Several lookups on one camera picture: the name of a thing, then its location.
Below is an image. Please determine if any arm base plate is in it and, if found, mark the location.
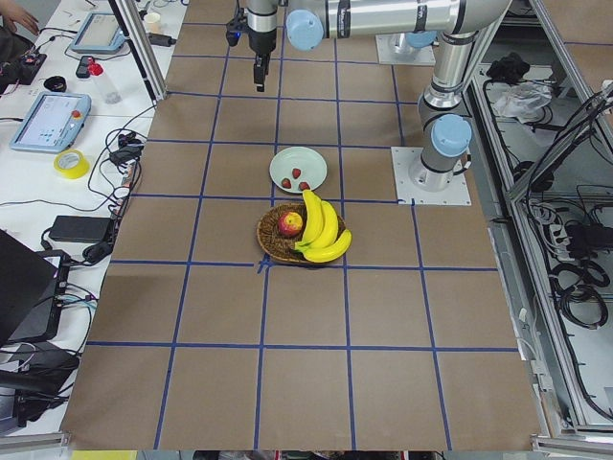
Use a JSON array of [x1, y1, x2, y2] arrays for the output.
[[375, 31, 437, 66], [391, 147, 471, 206]]

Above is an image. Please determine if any aluminium frame post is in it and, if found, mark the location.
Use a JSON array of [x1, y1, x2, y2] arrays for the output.
[[108, 0, 167, 103]]

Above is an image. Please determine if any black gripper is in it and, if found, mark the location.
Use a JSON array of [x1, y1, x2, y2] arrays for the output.
[[248, 29, 277, 92]]

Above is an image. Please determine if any brown woven basket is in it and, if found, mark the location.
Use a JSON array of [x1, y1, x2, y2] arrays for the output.
[[257, 202, 352, 265]]

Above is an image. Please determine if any far blue teach pendant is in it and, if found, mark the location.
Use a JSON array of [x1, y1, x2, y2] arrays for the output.
[[69, 12, 125, 55]]

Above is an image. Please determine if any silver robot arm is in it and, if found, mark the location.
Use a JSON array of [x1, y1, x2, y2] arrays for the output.
[[226, 0, 510, 192]]

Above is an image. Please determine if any yellow banana bunch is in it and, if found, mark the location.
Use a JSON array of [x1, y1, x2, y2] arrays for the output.
[[294, 190, 352, 264]]

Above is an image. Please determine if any red yellow apple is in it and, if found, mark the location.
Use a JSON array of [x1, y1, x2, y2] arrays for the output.
[[277, 211, 304, 238]]

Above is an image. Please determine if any paper cup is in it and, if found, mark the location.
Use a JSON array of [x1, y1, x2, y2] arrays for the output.
[[144, 11, 162, 34]]

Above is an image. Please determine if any blue teach pendant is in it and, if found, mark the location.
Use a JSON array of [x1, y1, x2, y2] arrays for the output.
[[10, 91, 92, 153], [69, 12, 125, 55]]

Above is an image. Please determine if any yellow tape roll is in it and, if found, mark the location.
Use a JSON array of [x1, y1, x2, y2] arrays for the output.
[[54, 149, 90, 180]]

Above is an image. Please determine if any black power adapter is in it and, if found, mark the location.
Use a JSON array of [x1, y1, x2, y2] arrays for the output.
[[49, 216, 112, 243]]

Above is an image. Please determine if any pale green plate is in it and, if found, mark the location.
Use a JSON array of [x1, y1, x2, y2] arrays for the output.
[[269, 147, 328, 194]]

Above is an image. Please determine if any black round cap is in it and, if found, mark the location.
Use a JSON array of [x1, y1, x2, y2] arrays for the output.
[[43, 76, 67, 93]]

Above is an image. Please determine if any black phone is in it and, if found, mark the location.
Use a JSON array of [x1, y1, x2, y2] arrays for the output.
[[76, 55, 95, 80]]

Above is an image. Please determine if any near blue teach pendant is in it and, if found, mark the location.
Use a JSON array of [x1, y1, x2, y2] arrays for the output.
[[10, 91, 92, 153]]

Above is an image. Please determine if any clear bottle red cap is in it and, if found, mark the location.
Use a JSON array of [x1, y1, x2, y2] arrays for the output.
[[87, 60, 122, 104]]

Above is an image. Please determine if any black laptop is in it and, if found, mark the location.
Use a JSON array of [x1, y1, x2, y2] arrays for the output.
[[1, 232, 69, 346]]

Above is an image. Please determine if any person's hand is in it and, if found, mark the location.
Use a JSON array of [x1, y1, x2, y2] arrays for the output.
[[0, 0, 39, 35]]

